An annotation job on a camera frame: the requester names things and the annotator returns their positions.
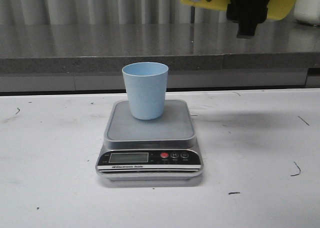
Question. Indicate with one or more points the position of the yellow squeeze bottle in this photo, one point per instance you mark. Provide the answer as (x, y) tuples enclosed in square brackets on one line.
[(277, 9)]

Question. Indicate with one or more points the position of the light blue plastic cup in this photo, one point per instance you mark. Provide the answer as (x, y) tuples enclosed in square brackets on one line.
[(146, 85)]

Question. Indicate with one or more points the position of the silver electronic kitchen scale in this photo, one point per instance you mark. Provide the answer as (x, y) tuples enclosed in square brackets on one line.
[(158, 152)]

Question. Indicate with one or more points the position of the grey stone counter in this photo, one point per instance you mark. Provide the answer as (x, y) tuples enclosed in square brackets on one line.
[(201, 56)]

